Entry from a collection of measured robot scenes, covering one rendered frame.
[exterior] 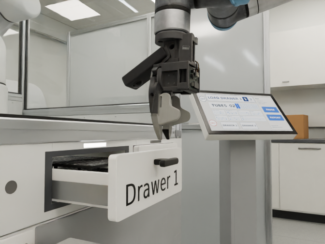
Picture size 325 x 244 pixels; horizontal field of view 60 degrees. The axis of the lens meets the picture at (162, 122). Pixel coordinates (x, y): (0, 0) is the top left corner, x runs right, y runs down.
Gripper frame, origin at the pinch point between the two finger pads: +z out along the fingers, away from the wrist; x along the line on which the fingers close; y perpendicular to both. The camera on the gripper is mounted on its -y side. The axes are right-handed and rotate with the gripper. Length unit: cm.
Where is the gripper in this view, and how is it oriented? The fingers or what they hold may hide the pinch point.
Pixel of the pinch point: (161, 132)
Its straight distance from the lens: 58.9
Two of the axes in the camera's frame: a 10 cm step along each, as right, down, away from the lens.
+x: 4.3, 0.4, 9.0
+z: -0.2, 10.0, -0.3
